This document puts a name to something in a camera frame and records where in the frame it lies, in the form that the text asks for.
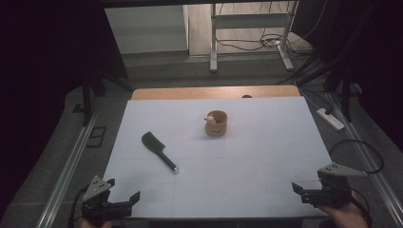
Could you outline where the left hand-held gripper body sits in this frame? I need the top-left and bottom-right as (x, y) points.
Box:
(81, 175), (133, 228)

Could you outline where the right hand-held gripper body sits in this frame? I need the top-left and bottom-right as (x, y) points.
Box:
(300, 161), (368, 209)

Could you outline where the black comb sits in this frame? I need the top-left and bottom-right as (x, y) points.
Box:
(141, 131), (180, 174)

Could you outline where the tan wooden cup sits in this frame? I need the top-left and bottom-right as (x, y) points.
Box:
(204, 109), (228, 138)

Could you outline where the person's left hand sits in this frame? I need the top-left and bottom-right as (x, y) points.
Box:
(77, 218), (114, 228)

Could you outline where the person's right hand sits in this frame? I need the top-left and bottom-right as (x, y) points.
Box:
(317, 191), (371, 228)

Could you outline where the white table mat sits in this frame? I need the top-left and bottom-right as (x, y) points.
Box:
(103, 96), (333, 219)

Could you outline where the white power strip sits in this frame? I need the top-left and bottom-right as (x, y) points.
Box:
(317, 107), (346, 131)

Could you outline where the black tripod stand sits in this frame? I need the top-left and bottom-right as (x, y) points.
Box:
(71, 63), (136, 127)

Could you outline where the black metal stand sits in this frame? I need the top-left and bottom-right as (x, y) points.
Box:
(275, 47), (362, 123)

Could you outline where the wooden table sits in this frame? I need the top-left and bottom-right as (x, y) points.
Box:
(131, 85), (301, 101)

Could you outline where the black curtain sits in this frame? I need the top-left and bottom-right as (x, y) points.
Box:
(291, 0), (403, 153)
(0, 0), (129, 219)

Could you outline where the left hand-held gripper cable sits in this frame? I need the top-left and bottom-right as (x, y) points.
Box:
(67, 186), (88, 228)

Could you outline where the hand-held gripper cable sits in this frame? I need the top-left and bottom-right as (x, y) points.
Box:
(349, 187), (374, 228)
(67, 186), (88, 228)

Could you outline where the right hand-held gripper cable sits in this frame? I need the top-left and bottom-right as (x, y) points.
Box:
(349, 187), (374, 228)

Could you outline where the aluminium rail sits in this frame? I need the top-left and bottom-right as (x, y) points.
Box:
(36, 112), (99, 228)
(326, 91), (403, 227)

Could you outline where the black looped floor cable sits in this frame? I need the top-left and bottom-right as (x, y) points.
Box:
(328, 139), (385, 175)

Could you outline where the tangle of black cables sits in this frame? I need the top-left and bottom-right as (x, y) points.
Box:
(215, 0), (329, 58)

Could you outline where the white desk frame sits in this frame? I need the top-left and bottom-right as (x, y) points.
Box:
(209, 0), (299, 73)

